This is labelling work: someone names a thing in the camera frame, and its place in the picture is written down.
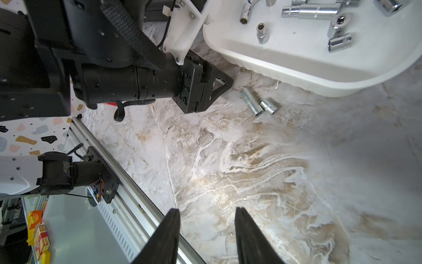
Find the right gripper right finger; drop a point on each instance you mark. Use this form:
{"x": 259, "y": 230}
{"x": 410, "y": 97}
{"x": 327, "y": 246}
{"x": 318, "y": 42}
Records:
{"x": 252, "y": 246}

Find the wide chrome socket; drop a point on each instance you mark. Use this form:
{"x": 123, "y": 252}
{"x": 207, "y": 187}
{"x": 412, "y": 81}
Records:
{"x": 338, "y": 25}

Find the chrome socket with groove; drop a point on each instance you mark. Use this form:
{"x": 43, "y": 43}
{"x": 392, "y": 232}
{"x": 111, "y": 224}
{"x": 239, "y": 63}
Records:
{"x": 390, "y": 7}

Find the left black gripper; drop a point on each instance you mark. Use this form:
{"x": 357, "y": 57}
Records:
{"x": 194, "y": 86}

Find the white plastic storage box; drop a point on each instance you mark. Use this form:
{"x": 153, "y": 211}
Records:
{"x": 296, "y": 52}

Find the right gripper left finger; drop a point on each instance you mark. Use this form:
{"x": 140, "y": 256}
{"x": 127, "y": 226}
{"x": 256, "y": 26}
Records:
{"x": 162, "y": 247}

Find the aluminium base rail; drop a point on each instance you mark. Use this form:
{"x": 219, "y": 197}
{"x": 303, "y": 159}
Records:
{"x": 131, "y": 217}

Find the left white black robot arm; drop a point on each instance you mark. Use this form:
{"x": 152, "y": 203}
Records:
{"x": 98, "y": 51}

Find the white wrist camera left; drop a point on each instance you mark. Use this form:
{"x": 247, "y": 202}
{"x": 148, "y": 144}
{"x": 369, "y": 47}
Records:
{"x": 185, "y": 23}

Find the small chrome socket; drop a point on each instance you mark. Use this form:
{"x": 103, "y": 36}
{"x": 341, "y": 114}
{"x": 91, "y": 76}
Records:
{"x": 268, "y": 106}

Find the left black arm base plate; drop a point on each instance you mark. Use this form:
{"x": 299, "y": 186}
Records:
{"x": 106, "y": 187}

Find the long chrome socket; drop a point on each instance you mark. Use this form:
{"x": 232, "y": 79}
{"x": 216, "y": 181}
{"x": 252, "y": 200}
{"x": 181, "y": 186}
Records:
{"x": 311, "y": 11}
{"x": 251, "y": 102}

